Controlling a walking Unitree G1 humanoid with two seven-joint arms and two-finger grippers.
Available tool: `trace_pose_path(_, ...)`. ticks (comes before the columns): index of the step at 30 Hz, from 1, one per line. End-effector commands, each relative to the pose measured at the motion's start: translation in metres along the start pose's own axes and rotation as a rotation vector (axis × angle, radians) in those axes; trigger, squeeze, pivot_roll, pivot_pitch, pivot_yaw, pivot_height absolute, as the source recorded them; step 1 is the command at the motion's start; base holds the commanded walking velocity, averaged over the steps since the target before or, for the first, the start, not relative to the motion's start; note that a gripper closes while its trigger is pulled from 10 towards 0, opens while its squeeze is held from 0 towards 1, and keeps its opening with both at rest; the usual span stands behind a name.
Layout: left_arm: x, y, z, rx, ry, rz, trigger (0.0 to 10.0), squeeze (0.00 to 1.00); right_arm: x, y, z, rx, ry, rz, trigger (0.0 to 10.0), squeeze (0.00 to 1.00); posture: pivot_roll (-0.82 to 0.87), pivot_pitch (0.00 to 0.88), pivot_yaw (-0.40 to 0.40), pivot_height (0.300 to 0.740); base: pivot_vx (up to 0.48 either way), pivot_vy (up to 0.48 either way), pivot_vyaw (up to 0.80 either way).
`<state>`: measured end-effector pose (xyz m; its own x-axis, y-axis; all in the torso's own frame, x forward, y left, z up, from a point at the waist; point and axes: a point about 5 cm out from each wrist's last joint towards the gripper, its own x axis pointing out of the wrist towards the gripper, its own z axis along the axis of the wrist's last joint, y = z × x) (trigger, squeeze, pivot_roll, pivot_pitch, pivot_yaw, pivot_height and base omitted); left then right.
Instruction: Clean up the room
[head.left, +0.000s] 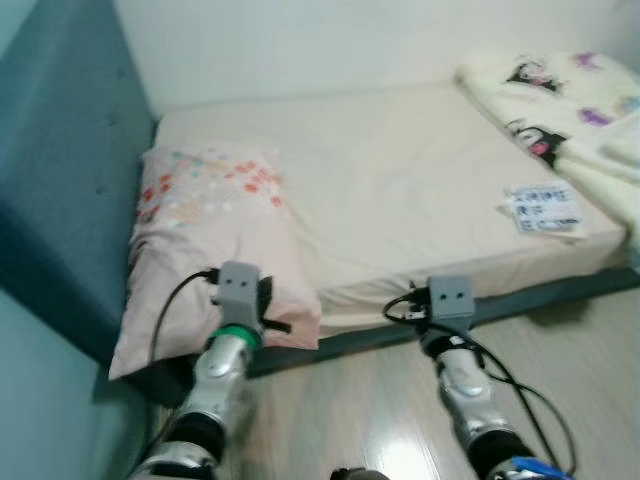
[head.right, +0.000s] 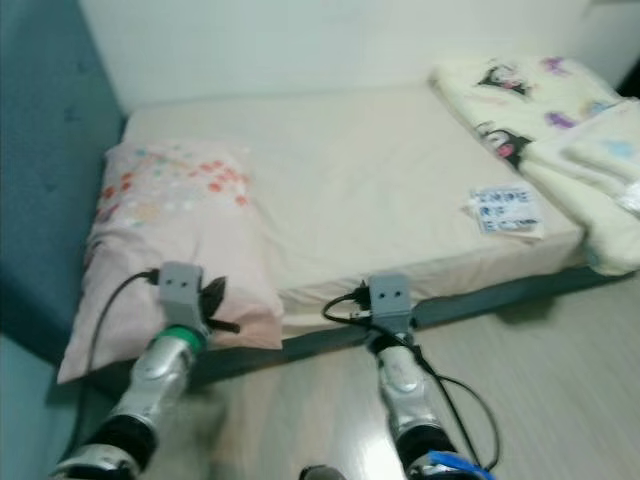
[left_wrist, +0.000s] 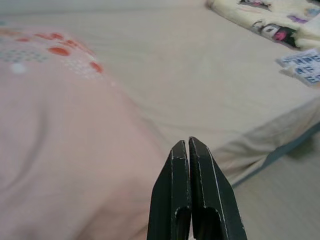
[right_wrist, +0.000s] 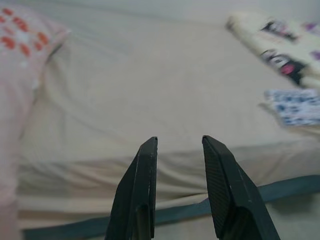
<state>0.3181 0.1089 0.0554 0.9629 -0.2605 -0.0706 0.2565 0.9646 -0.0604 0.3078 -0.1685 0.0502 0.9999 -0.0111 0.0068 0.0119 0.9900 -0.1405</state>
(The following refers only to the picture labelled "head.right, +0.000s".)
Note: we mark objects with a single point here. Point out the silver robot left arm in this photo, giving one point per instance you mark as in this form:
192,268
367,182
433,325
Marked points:
160,385

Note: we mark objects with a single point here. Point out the teal upholstered headboard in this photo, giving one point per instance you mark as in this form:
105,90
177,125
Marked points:
50,150

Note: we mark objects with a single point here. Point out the folded white fleece blanket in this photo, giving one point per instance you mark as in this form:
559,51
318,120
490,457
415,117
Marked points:
600,150

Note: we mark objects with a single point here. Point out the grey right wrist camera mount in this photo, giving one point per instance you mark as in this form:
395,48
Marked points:
390,298

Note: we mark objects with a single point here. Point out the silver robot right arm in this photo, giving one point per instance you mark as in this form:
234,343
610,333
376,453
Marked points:
405,390

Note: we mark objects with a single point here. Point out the cream cartoon print blanket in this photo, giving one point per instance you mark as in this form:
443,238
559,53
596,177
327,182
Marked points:
460,110

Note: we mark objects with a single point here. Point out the white book with blue letters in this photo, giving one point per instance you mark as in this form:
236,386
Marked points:
508,212

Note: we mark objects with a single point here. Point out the pink patterned pillow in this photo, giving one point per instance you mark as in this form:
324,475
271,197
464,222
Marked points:
160,260

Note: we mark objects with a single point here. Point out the robot right leg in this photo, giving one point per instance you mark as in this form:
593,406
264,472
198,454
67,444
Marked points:
322,473

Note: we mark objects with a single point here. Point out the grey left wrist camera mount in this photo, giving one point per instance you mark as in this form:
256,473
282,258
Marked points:
180,290

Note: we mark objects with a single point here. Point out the cream bed mattress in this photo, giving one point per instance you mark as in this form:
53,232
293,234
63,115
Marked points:
360,170

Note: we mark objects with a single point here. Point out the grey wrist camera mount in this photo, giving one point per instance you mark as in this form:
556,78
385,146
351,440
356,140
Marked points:
180,290
390,298

